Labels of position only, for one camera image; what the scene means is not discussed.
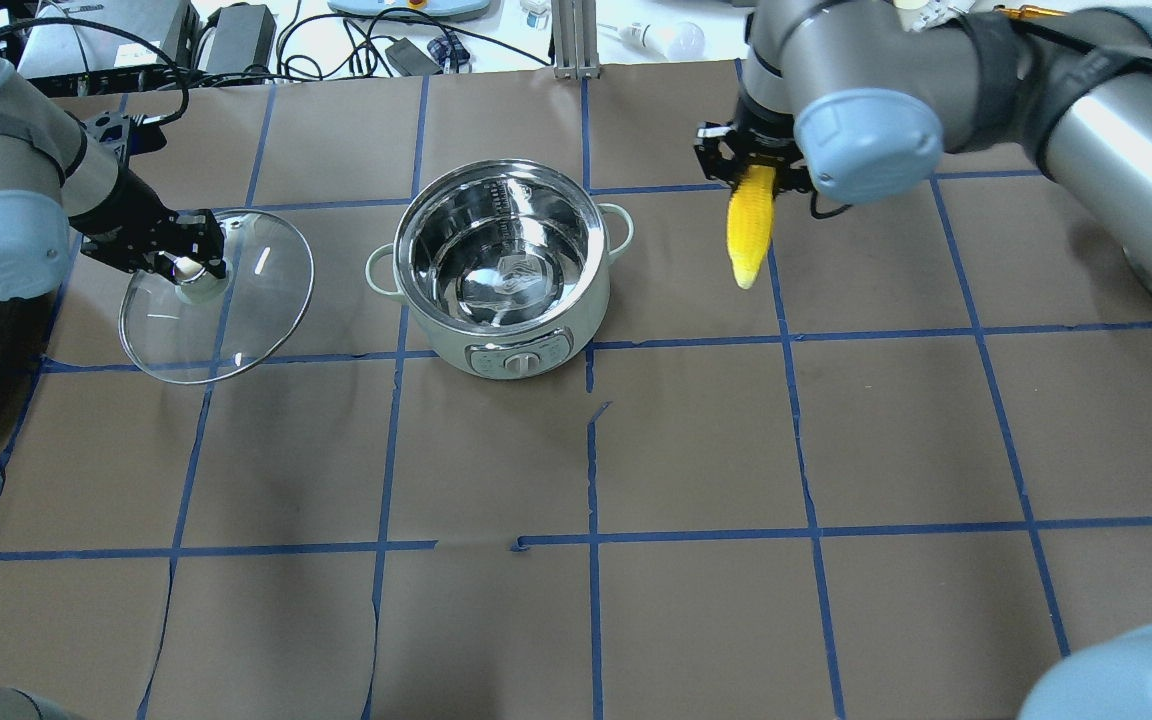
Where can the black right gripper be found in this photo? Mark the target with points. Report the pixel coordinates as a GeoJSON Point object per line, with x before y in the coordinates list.
{"type": "Point", "coordinates": [765, 147]}

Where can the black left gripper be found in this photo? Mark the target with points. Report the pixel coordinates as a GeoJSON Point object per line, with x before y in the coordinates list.
{"type": "Point", "coordinates": [133, 232]}

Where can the yellow plastic corn cob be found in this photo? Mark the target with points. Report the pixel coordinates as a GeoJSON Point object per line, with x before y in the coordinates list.
{"type": "Point", "coordinates": [750, 223]}

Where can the glass pot lid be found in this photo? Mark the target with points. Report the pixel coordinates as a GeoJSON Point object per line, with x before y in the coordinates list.
{"type": "Point", "coordinates": [192, 327]}

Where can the pale green electric pot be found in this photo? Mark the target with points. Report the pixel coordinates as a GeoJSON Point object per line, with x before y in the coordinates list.
{"type": "Point", "coordinates": [505, 266]}

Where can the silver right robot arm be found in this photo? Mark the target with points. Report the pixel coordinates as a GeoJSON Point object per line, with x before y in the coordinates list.
{"type": "Point", "coordinates": [840, 101]}

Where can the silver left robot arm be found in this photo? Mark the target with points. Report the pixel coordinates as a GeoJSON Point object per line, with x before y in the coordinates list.
{"type": "Point", "coordinates": [61, 176]}

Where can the white light bulb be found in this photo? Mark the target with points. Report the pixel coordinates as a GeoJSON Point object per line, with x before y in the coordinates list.
{"type": "Point", "coordinates": [680, 41]}

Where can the black power adapter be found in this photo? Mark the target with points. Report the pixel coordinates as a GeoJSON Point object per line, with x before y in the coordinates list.
{"type": "Point", "coordinates": [236, 39]}

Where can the aluminium frame post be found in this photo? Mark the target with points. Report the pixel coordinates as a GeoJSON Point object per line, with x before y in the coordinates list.
{"type": "Point", "coordinates": [574, 33]}

